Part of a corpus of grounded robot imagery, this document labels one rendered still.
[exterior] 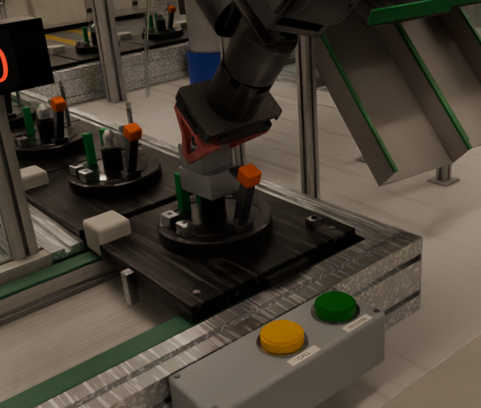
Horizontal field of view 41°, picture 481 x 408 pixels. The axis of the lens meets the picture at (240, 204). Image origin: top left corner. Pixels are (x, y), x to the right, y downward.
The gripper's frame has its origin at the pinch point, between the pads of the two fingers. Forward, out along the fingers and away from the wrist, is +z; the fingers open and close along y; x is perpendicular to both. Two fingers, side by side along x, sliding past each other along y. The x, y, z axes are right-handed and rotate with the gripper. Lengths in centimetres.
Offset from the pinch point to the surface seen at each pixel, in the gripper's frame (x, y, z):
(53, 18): -586, -343, 634
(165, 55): -78, -68, 87
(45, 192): -15.3, 9.4, 27.4
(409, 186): 10, -47, 21
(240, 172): 6.2, 0.9, -4.6
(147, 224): 1.0, 4.8, 13.1
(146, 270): 8.7, 11.2, 6.3
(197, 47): -55, -54, 55
